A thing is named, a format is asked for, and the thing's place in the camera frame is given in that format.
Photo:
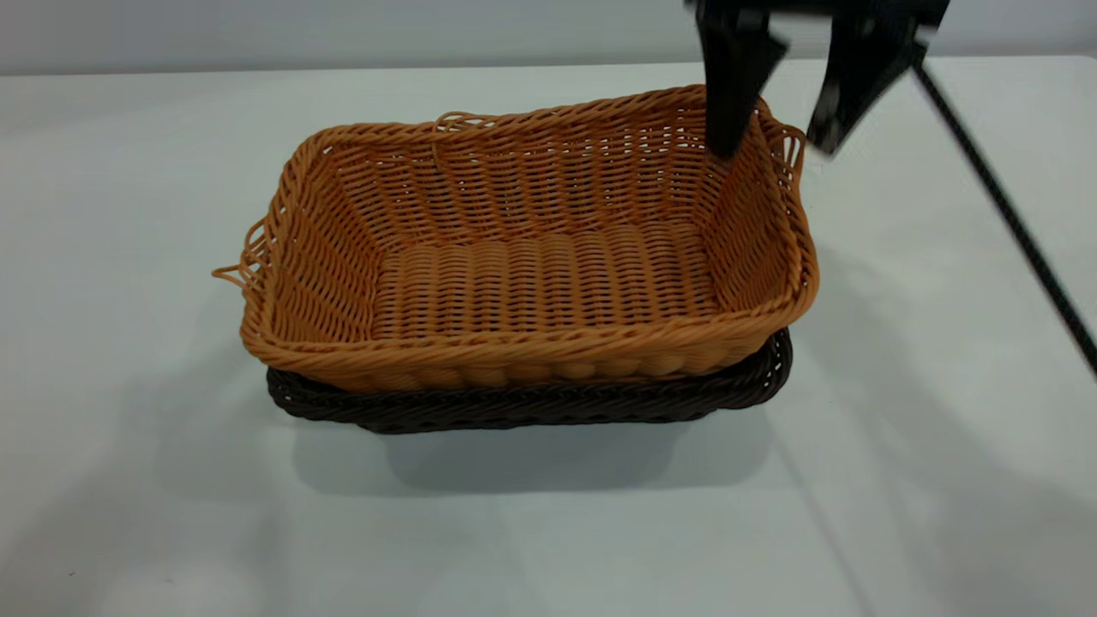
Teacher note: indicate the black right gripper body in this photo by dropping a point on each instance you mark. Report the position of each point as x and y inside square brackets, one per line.
[814, 7]

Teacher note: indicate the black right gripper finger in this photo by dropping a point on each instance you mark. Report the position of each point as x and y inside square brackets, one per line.
[866, 77]
[733, 77]

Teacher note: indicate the black wicker basket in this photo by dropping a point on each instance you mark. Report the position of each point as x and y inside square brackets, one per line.
[531, 407]

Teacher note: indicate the orange wicker basket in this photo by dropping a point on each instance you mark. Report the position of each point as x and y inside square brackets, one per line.
[548, 283]

